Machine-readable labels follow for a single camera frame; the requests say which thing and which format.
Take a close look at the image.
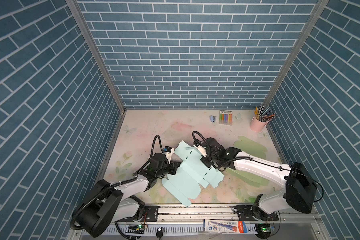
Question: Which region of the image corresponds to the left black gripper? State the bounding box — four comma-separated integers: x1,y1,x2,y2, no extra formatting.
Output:
155,160,182,179

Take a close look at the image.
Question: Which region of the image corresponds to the light blue paper box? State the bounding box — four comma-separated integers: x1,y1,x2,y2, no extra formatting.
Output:
162,141,224,207

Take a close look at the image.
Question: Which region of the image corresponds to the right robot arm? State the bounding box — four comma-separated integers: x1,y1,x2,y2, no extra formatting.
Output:
194,138,320,221

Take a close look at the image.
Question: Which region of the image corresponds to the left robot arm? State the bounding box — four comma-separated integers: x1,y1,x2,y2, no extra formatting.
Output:
70,153,181,238

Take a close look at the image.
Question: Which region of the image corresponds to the light green paper box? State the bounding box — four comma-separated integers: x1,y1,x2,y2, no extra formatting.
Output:
224,135,272,188

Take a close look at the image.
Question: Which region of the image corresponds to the coloured marker pack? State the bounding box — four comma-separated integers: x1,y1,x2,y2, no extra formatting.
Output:
219,110,233,126

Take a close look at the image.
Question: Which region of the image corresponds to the pink pencil cup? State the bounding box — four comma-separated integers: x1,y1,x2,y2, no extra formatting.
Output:
250,117,269,133

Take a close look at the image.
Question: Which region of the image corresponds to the red white blue package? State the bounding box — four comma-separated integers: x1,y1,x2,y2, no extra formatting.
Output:
204,219,248,234

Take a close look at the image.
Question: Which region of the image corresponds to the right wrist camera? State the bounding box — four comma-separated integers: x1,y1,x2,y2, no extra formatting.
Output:
194,145,207,157

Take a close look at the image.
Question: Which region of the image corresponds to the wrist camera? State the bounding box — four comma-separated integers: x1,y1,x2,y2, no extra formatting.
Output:
194,145,207,157
163,146,175,164

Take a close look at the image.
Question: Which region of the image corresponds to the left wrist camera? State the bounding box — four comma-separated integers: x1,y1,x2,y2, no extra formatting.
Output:
163,146,175,164

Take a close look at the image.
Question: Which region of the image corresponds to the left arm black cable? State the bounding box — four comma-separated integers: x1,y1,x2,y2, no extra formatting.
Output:
137,134,164,175

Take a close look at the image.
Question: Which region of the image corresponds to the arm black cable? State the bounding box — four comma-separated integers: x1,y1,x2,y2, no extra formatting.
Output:
137,134,164,175
191,130,217,169

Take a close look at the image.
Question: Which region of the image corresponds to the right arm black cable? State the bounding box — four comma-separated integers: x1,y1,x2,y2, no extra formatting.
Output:
191,130,217,169

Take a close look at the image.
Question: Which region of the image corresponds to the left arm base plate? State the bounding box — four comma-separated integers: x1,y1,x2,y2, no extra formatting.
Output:
128,205,159,223

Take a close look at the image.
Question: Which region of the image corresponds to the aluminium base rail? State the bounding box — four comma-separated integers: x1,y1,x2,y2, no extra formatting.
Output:
65,202,331,240

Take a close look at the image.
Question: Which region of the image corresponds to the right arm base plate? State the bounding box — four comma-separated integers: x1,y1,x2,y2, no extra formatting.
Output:
233,204,279,222

